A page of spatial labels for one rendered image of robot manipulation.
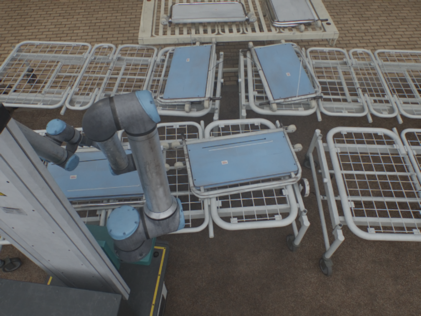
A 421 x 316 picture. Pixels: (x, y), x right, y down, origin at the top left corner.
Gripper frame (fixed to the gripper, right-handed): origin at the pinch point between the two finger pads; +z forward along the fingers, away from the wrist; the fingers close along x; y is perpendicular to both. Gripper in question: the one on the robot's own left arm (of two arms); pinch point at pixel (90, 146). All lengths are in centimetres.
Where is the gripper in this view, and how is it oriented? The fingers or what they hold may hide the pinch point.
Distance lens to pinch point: 209.6
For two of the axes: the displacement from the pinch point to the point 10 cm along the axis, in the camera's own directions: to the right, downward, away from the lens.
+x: -9.6, -1.5, 2.6
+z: 2.1, 2.7, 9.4
